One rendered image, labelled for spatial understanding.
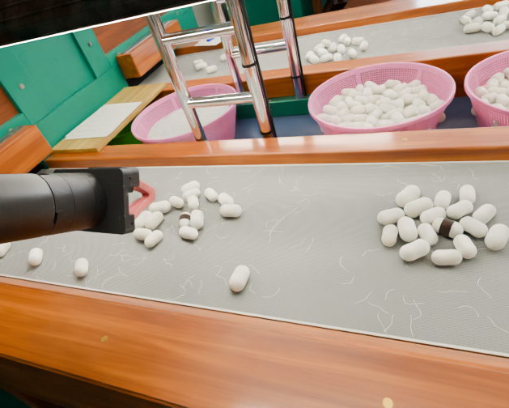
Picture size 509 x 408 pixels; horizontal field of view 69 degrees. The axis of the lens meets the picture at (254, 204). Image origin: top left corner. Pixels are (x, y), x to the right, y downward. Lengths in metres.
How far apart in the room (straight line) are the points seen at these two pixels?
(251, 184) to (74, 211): 0.34
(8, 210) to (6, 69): 0.68
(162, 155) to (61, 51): 0.45
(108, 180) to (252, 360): 0.23
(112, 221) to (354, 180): 0.37
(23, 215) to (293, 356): 0.27
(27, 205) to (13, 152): 0.56
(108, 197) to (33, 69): 0.69
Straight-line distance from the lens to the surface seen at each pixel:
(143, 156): 0.80
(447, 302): 0.45
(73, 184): 0.38
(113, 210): 0.39
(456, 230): 0.50
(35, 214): 0.35
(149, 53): 1.25
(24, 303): 0.62
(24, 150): 0.92
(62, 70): 1.10
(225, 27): 0.65
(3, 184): 0.35
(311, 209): 0.56
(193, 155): 0.73
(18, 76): 1.01
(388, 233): 0.48
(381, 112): 0.76
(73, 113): 1.08
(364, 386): 0.37
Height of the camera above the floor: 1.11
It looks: 39 degrees down
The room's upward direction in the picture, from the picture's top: 19 degrees counter-clockwise
